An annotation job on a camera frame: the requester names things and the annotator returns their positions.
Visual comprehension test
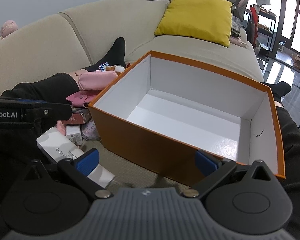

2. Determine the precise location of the white glasses case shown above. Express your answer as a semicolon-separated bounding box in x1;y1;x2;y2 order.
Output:
37;127;115;188

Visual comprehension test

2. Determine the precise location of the glitter hand mirror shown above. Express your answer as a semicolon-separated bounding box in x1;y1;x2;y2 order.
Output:
81;118;100;141

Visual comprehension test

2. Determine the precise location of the pink leather card holder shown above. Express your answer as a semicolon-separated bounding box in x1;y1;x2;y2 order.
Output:
66;90;100;108

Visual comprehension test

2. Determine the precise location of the fox plush toy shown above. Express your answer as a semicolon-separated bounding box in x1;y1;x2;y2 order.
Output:
98;62;126;75

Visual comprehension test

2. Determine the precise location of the left leg black sock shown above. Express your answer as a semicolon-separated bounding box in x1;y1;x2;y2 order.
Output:
2;37;126;104

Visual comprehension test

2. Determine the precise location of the leg black sock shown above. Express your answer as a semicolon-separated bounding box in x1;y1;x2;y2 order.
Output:
264;81;300;239
2;37;126;104

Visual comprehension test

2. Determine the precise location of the orange cardboard box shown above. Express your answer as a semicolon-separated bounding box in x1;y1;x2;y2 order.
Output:
89;51;285;186

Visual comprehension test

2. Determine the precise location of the right leg black sock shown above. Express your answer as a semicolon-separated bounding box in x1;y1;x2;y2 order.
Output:
264;81;300;239

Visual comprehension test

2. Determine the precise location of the pink plush on sofa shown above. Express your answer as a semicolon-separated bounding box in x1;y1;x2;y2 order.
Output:
0;20;18;38

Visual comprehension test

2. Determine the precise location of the beige sofa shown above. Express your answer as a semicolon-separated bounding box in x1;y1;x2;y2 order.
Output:
0;0;266;188

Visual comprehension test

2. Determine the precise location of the checkered grey cushion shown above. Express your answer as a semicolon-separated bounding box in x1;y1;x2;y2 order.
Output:
231;16;241;37

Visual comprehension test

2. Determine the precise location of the yellow cushion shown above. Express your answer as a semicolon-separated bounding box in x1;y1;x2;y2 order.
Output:
154;0;232;47

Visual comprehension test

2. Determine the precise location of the black metal rack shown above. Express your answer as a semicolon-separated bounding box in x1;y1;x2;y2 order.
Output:
249;4;277;61

